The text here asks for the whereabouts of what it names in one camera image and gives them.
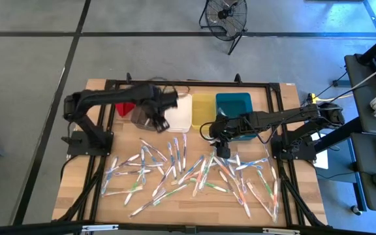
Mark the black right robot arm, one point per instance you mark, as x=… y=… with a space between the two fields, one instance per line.
x=282 y=117

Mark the black gantry bar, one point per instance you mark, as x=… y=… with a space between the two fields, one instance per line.
x=28 y=228

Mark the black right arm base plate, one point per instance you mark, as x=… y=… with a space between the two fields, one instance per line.
x=305 y=155

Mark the black table clamp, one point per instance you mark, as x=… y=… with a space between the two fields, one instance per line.
x=238 y=78
x=128 y=78

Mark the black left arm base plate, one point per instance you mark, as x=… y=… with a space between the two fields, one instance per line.
x=73 y=147

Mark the teal plastic bin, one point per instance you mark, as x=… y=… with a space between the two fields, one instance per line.
x=233 y=104

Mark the white paper sheet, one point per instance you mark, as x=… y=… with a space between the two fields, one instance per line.
x=322 y=160

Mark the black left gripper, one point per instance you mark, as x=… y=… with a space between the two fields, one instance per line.
x=165 y=98

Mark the white plastic bin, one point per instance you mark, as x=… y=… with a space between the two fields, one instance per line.
x=181 y=117

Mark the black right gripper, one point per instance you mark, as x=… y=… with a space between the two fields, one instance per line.
x=224 y=129

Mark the black caster wheel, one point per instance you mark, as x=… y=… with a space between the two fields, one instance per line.
x=356 y=210

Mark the grey translucent bin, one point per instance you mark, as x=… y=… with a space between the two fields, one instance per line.
x=140 y=119

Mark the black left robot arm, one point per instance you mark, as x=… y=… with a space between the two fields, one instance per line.
x=109 y=95

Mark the small red bin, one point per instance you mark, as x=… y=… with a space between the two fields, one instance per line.
x=124 y=109

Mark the black floor fan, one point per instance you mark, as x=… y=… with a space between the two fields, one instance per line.
x=222 y=13

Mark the black desk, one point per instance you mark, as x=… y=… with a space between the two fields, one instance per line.
x=361 y=98
x=367 y=182

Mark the white toothbrush in clear wrapper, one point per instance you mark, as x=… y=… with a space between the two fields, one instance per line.
x=270 y=162

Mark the yellow plastic bin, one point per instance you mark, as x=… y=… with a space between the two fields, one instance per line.
x=202 y=111

